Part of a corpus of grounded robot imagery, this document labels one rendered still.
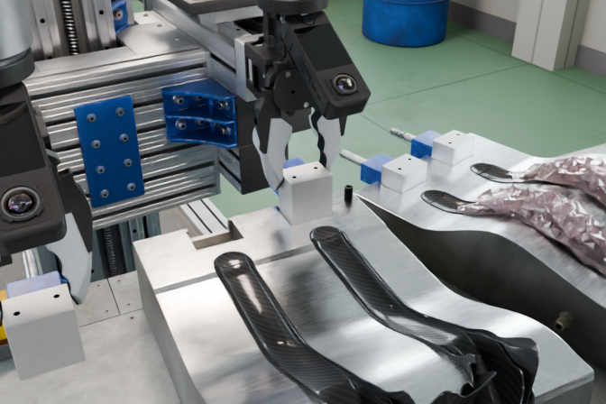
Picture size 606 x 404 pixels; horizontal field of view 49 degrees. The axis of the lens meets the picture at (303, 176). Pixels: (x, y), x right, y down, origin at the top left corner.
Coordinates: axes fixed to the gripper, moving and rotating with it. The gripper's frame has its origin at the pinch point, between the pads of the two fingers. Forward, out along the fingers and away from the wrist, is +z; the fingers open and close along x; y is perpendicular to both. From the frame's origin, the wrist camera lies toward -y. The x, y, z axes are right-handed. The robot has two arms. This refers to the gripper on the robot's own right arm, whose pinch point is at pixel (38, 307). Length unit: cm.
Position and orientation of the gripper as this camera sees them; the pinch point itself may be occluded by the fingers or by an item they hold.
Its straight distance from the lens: 57.2
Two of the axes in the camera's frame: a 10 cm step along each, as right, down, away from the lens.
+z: 0.0, 8.7, 5.0
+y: -4.3, -4.5, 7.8
